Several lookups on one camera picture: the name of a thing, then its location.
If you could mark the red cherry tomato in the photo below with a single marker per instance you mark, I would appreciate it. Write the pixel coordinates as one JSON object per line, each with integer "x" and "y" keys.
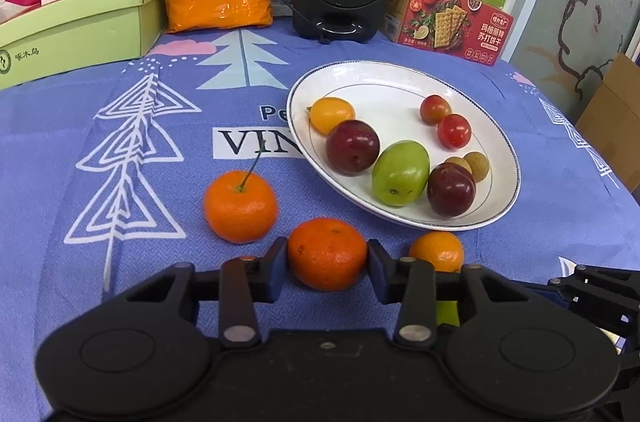
{"x": 435, "y": 109}
{"x": 454, "y": 131}

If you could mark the blue printed tablecloth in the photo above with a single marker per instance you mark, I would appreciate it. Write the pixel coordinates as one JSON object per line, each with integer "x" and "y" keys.
{"x": 60, "y": 127}

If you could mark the large green jujube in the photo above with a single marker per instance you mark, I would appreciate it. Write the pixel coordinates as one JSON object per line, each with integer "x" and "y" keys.
{"x": 401, "y": 172}

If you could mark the red cracker box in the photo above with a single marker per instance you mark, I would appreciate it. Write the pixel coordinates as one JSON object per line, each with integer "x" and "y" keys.
{"x": 450, "y": 22}

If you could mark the mandarin with stem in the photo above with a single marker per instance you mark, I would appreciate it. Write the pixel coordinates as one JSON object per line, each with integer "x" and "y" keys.
{"x": 240, "y": 212}

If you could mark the dark red plum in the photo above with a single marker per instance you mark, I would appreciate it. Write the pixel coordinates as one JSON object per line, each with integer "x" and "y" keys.
{"x": 353, "y": 147}
{"x": 451, "y": 189}

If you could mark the tan longan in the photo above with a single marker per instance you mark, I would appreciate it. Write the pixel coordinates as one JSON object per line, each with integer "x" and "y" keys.
{"x": 477, "y": 166}
{"x": 455, "y": 162}

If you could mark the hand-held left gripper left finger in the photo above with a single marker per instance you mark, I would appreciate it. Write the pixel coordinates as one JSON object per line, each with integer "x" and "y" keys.
{"x": 275, "y": 272}

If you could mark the small green apple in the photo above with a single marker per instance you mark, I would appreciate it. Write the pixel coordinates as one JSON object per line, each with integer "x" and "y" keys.
{"x": 447, "y": 313}

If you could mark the stemless mandarin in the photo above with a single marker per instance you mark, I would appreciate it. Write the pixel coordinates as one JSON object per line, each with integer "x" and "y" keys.
{"x": 327, "y": 253}

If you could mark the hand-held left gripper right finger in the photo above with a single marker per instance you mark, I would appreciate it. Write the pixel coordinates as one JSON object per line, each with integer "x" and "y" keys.
{"x": 380, "y": 272}

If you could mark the white plate with blue rim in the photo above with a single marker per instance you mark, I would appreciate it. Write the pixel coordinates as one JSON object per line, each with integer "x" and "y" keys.
{"x": 380, "y": 92}

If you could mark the orange kumquat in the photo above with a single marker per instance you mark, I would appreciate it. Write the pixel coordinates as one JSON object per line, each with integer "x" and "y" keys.
{"x": 331, "y": 116}
{"x": 436, "y": 249}

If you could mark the plain cardboard box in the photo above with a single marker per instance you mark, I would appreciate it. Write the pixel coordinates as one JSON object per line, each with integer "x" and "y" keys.
{"x": 615, "y": 122}

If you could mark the light green flat box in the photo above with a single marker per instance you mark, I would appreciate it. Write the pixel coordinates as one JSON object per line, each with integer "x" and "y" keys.
{"x": 75, "y": 32}

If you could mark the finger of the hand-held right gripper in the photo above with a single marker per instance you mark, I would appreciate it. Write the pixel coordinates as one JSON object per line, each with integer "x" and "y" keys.
{"x": 600, "y": 282}

